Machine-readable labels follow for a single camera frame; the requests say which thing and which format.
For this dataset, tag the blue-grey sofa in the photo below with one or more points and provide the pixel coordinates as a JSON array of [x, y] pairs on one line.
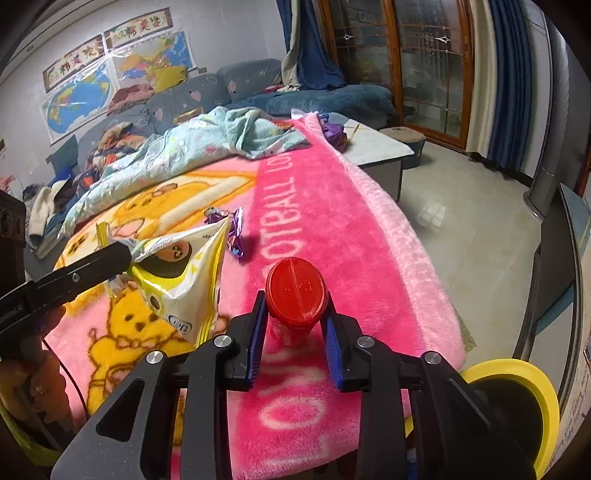
[[332, 97]]

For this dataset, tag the white-top coffee table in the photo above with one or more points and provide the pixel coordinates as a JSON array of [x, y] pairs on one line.
[[378, 147]]

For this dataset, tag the white garment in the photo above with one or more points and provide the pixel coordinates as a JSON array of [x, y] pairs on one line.
[[44, 212]]

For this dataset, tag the round padded stool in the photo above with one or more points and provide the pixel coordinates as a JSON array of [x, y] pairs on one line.
[[404, 138]]

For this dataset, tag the yellow snack packet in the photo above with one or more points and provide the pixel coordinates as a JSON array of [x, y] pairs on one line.
[[184, 286]]

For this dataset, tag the dark cabinet with glass top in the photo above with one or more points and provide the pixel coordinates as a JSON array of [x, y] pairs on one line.
[[558, 286]]

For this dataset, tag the embroidered wall banner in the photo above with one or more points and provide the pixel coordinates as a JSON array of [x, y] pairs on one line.
[[138, 27], [74, 62]]

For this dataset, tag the country map poster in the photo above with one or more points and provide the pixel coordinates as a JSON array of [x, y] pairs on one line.
[[147, 55]]

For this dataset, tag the yellow-rimmed bin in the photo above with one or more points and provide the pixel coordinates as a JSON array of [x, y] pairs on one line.
[[508, 369]]

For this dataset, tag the light blue printed quilt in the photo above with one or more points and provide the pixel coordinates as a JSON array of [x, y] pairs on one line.
[[184, 147]]

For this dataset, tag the purple bag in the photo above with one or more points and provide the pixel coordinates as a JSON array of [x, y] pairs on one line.
[[333, 131]]

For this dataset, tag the dark red clothes pile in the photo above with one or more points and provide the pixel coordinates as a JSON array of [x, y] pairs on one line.
[[131, 97]]

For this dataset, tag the yellow cloth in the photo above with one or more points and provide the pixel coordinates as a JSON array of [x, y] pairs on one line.
[[171, 79]]

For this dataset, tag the red plastic jar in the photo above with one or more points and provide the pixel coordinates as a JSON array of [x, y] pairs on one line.
[[295, 286]]

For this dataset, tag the pink printed blanket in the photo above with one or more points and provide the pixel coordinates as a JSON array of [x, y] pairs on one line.
[[360, 221]]

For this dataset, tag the world map poster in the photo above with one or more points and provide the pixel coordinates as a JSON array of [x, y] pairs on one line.
[[78, 101]]

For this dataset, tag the wooden glass door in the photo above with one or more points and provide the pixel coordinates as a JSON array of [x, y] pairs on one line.
[[425, 69]]

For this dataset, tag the grey standing air conditioner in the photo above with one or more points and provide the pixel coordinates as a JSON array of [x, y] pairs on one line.
[[549, 115]]

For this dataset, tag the blue curtain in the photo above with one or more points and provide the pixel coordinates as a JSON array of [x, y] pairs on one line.
[[318, 55], [508, 92]]

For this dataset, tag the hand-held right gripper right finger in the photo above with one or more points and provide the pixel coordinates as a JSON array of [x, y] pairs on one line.
[[330, 350]]

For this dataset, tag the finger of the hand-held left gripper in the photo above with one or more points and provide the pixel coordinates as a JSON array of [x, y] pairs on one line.
[[78, 274]]

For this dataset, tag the orange patterned clothes pile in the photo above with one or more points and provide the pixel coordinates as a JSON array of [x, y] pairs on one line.
[[111, 152]]

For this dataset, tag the person's left hand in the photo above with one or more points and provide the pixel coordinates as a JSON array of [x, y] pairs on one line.
[[41, 369]]

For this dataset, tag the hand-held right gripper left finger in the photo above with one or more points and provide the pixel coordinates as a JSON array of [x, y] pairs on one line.
[[258, 332]]

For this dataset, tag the dark carved wooden cabinet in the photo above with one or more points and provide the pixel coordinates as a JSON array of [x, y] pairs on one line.
[[11, 230]]

